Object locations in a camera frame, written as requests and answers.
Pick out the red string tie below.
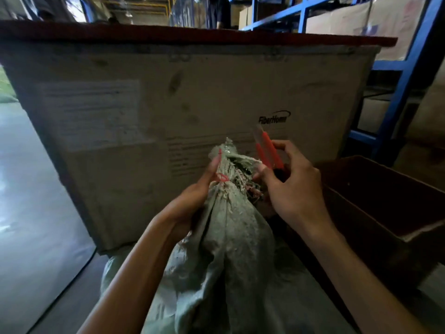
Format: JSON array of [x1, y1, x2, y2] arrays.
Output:
[[216, 149, 231, 183]]

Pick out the clear wrapped pallet load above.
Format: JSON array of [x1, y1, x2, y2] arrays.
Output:
[[169, 0, 209, 29]]

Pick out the person's left hand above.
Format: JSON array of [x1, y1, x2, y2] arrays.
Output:
[[158, 156, 223, 241]]

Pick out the pale cardboard box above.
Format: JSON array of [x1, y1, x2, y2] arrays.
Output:
[[357, 97, 395, 135]]

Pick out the open brown cardboard box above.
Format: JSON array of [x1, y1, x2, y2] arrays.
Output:
[[315, 155, 445, 298]]

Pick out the blue metal shelving rack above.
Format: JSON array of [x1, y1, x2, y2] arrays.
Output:
[[228, 0, 445, 168]]

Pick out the large tan cardboard box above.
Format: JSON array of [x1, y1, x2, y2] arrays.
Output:
[[305, 0, 429, 61]]

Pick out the red utility knife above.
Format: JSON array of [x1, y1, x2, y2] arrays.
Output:
[[253, 124, 288, 180]]

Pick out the small tan cardboard box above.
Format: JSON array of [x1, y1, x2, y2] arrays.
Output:
[[238, 6, 253, 31]]

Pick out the person's right forearm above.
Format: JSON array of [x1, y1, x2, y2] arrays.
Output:
[[297, 212, 433, 334]]

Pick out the dark red board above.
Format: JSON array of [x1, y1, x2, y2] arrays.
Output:
[[0, 19, 398, 48]]

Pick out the person's left forearm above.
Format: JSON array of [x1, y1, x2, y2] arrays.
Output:
[[77, 214, 195, 334]]

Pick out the large grey cardboard box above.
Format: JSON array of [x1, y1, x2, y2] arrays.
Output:
[[0, 41, 382, 255]]

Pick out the green woven sack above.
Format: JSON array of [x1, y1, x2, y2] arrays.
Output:
[[101, 137, 348, 334]]

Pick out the person's right hand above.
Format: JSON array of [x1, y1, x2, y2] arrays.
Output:
[[253, 140, 331, 237]]

